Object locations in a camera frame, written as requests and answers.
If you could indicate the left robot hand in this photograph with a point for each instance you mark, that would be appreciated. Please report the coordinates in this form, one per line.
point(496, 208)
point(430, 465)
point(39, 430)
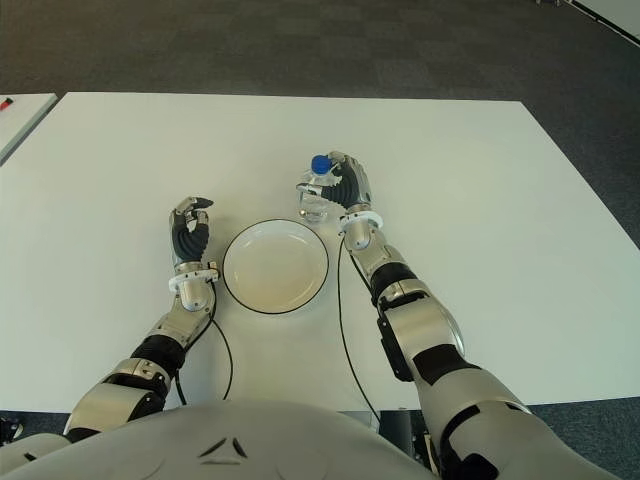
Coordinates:
point(190, 242)

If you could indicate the white side table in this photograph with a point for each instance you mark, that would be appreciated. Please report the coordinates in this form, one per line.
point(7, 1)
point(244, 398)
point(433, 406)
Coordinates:
point(25, 122)

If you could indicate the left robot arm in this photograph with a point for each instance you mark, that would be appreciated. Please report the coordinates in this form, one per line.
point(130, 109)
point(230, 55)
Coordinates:
point(192, 300)

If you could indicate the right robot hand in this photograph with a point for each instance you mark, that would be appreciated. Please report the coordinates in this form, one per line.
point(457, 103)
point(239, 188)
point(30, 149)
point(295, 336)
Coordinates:
point(350, 187)

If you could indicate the white plate black rim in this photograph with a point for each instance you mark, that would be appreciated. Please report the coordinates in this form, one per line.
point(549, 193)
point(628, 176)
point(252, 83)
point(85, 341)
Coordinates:
point(275, 267)

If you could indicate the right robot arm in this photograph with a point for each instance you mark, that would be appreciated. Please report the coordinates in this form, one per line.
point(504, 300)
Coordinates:
point(425, 340)

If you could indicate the grey robot torso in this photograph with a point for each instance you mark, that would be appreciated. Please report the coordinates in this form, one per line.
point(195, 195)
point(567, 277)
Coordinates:
point(225, 440)

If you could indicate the red black marker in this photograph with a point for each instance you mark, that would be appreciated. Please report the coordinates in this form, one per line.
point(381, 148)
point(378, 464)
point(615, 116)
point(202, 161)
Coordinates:
point(5, 104)

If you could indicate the black metal table frame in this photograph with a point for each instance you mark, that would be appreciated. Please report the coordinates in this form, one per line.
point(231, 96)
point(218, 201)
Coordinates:
point(400, 435)

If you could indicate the clear water bottle blue cap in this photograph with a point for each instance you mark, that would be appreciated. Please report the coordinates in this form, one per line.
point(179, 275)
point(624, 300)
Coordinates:
point(315, 200)

